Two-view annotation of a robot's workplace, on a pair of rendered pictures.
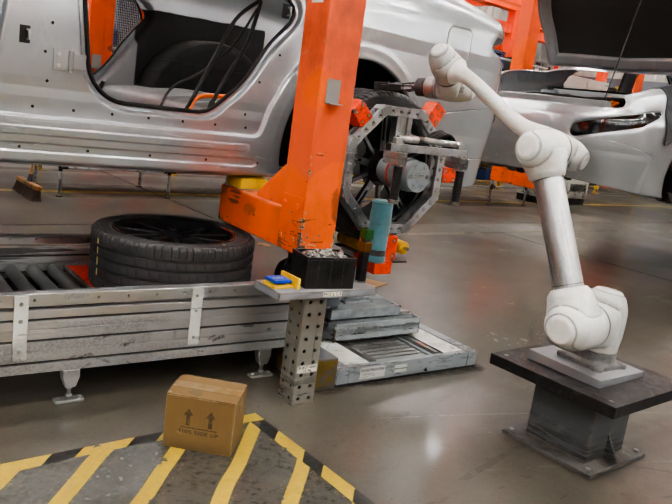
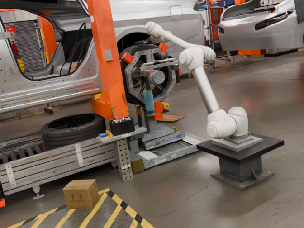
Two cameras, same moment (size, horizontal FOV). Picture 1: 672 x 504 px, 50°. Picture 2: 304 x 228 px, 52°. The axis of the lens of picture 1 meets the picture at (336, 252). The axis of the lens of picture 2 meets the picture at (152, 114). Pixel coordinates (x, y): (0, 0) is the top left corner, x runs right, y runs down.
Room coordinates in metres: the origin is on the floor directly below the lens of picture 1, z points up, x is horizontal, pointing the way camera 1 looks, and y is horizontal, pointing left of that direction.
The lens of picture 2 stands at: (-0.04, -0.78, 1.26)
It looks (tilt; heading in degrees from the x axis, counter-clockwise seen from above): 14 degrees down; 11
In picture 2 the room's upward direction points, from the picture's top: 8 degrees counter-clockwise
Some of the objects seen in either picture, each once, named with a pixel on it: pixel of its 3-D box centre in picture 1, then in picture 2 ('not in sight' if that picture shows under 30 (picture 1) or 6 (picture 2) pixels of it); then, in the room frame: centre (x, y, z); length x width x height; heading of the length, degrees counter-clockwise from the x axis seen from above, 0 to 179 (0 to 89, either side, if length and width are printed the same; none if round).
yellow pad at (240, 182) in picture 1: (247, 182); (98, 95); (3.20, 0.43, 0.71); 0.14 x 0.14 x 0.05; 37
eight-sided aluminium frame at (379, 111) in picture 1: (391, 170); (151, 76); (3.13, -0.19, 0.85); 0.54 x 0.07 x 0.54; 127
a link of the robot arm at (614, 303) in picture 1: (601, 317); (236, 120); (2.48, -0.96, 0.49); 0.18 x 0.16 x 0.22; 137
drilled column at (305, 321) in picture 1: (302, 346); (122, 157); (2.56, 0.08, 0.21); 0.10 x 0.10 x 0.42; 37
